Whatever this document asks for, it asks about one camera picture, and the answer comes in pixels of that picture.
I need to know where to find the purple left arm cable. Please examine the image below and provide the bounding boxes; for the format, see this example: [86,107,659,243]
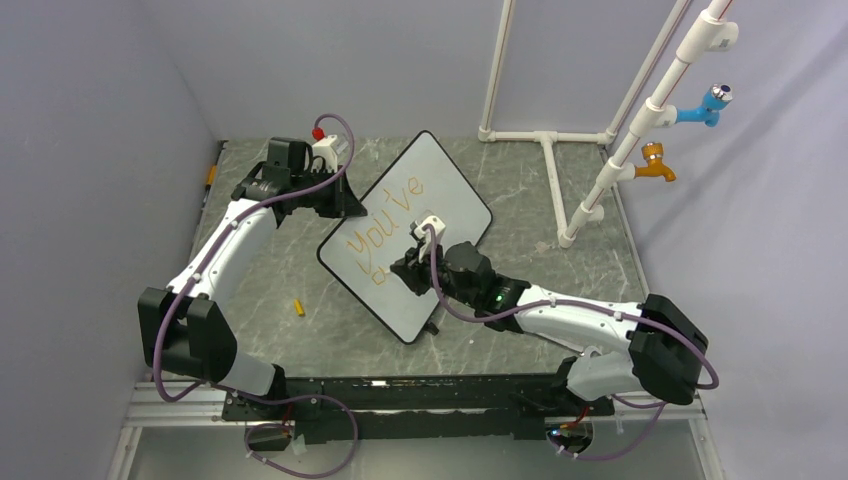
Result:
[152,113,360,480]

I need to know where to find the orange tap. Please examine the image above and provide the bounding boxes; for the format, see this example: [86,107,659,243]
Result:
[634,142,676,182]

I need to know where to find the orange-black pen at wall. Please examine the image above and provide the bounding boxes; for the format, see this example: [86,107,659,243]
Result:
[202,140,228,207]

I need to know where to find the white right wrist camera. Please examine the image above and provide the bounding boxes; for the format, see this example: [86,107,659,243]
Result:
[410,213,446,262]

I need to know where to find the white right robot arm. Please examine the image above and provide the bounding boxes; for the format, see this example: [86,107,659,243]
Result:
[390,242,714,415]

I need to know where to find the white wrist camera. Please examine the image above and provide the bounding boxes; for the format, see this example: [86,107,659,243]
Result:
[309,127,350,173]
[410,213,446,262]

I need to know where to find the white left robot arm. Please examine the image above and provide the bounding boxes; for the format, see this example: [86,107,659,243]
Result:
[137,128,367,420]

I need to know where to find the aluminium frame rail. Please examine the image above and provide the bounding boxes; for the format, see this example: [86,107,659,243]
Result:
[108,383,727,479]

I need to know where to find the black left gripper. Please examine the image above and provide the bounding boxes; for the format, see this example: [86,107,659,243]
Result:
[291,166,364,219]

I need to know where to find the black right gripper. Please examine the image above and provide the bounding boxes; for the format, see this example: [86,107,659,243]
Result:
[391,239,479,310]

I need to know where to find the blue tap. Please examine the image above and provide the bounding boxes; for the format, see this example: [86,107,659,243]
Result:
[675,84,733,128]

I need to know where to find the white PVC pipe frame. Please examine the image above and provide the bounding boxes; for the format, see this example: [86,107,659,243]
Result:
[477,1,739,249]

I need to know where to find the white whiteboard black frame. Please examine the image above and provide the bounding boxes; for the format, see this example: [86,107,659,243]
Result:
[315,129,494,346]

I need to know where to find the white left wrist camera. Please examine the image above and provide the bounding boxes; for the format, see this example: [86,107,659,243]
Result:
[309,127,350,173]

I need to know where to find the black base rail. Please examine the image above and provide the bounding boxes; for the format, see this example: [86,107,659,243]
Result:
[222,374,615,444]

